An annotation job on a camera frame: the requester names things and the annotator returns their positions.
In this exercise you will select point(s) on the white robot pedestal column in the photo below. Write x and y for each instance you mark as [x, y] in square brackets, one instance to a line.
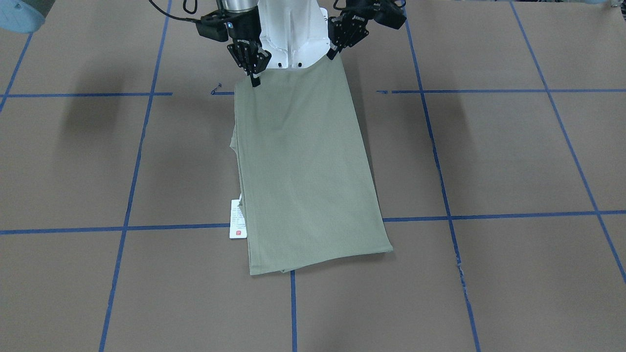
[294, 32]

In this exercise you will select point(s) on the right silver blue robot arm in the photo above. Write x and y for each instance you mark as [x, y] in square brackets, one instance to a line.
[27, 16]

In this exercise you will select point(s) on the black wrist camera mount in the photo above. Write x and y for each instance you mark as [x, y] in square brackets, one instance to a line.
[212, 26]
[389, 13]

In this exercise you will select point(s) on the olive green long-sleeve shirt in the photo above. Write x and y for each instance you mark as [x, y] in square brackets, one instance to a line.
[307, 191]

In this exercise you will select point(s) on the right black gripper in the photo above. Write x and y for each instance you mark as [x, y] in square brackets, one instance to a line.
[243, 30]

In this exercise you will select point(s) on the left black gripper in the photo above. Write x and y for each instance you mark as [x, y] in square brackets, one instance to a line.
[353, 23]

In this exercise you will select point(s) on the white paper price tag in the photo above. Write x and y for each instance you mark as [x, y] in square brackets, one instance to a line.
[237, 224]

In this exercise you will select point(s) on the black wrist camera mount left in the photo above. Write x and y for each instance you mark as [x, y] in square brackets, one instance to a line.
[389, 13]

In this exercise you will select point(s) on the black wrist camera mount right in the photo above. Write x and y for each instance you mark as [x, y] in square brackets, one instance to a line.
[212, 26]

